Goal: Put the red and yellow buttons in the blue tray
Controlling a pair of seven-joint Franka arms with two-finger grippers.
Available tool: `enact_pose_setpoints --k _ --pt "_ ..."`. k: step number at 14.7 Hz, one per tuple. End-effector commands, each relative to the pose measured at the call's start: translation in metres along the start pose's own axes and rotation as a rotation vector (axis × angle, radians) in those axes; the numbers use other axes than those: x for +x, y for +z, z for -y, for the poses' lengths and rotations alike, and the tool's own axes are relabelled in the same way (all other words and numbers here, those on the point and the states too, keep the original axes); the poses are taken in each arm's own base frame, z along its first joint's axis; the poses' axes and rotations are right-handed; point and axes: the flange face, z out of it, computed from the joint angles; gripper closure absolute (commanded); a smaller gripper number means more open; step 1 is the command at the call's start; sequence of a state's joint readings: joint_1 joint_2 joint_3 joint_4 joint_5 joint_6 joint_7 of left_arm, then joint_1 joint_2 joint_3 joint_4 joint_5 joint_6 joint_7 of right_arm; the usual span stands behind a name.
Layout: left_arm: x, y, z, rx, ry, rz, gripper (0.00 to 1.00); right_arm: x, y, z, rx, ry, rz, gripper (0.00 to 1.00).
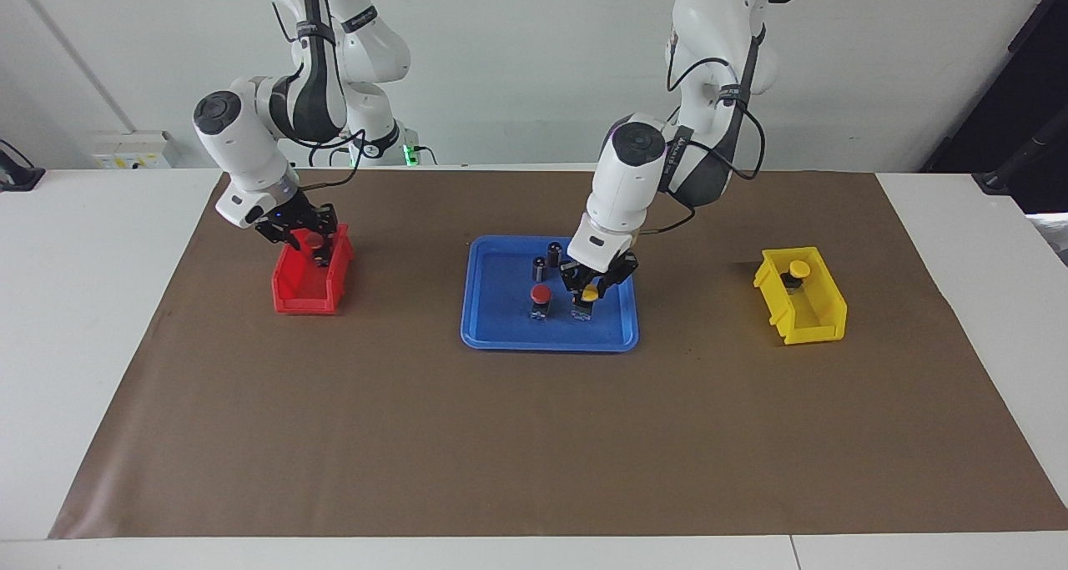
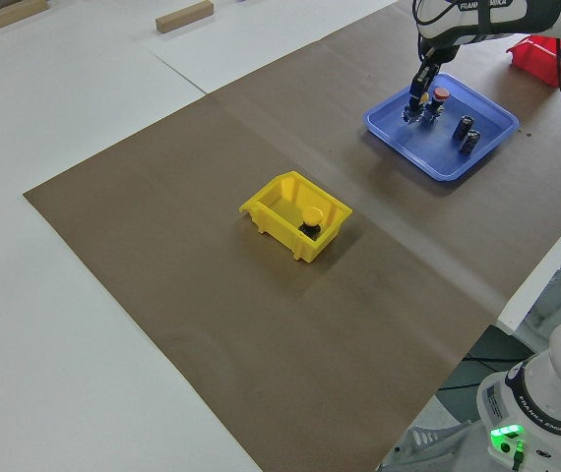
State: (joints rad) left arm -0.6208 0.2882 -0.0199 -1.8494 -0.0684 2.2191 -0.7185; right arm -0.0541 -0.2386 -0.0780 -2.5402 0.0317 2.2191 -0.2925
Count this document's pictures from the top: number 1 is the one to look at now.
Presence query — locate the black clamp bracket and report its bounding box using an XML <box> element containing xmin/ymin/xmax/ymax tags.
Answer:
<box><xmin>0</xmin><ymin>140</ymin><xmax>47</xmax><ymax>192</ymax></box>

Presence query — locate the white wall socket strip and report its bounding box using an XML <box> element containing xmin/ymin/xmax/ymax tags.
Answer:
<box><xmin>90</xmin><ymin>131</ymin><xmax>173</xmax><ymax>169</ymax></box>

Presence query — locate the brown table mat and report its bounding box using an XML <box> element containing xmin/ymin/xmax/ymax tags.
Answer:
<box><xmin>48</xmin><ymin>168</ymin><xmax>1068</xmax><ymax>540</ymax></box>

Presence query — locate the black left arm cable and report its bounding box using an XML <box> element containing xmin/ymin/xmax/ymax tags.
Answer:
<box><xmin>642</xmin><ymin>28</ymin><xmax>767</xmax><ymax>235</ymax></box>

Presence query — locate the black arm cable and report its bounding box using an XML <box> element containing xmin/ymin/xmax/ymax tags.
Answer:
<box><xmin>271</xmin><ymin>3</ymin><xmax>372</xmax><ymax>194</ymax></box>
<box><xmin>642</xmin><ymin>28</ymin><xmax>767</xmax><ymax>235</ymax></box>

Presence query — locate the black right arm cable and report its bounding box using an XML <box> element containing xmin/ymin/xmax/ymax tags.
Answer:
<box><xmin>271</xmin><ymin>3</ymin><xmax>372</xmax><ymax>194</ymax></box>

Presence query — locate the blue plastic tray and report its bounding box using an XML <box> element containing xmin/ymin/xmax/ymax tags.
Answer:
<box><xmin>461</xmin><ymin>235</ymin><xmax>640</xmax><ymax>353</ymax></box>

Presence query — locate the black tripod leg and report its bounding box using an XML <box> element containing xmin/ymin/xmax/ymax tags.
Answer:
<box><xmin>972</xmin><ymin>132</ymin><xmax>1068</xmax><ymax>195</ymax></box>

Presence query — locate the grey crinkled sheet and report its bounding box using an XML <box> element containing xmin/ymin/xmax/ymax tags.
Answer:
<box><xmin>1032</xmin><ymin>213</ymin><xmax>1068</xmax><ymax>268</ymax></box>

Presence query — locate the black backdrop panel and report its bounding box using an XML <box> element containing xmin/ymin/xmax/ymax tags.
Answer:
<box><xmin>922</xmin><ymin>0</ymin><xmax>1068</xmax><ymax>216</ymax></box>

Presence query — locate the white wall conduit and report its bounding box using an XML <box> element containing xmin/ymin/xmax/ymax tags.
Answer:
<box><xmin>7</xmin><ymin>0</ymin><xmax>136</xmax><ymax>134</ymax></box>

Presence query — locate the yellow plastic bin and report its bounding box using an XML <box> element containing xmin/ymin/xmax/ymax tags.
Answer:
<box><xmin>753</xmin><ymin>246</ymin><xmax>849</xmax><ymax>346</ymax></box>

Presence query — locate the red plastic bin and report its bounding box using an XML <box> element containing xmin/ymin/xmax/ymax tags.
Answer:
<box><xmin>271</xmin><ymin>223</ymin><xmax>355</xmax><ymax>315</ymax></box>

